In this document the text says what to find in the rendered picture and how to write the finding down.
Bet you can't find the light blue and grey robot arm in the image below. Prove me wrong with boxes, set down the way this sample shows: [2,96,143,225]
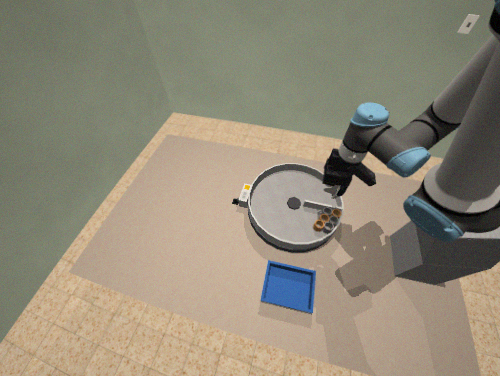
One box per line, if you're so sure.
[338,0,500,242]

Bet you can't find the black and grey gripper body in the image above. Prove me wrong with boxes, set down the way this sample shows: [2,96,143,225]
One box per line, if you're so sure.
[323,148,361,186]

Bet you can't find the bronze bushing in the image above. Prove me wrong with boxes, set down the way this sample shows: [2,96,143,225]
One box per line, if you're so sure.
[313,220,324,232]
[330,209,341,219]
[319,214,329,224]

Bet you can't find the grey metal bushing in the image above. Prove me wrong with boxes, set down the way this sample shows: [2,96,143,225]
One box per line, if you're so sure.
[321,207,332,217]
[322,222,334,234]
[328,216,339,227]

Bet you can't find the blue open crate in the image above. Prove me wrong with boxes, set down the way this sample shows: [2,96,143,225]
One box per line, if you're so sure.
[260,260,316,313]

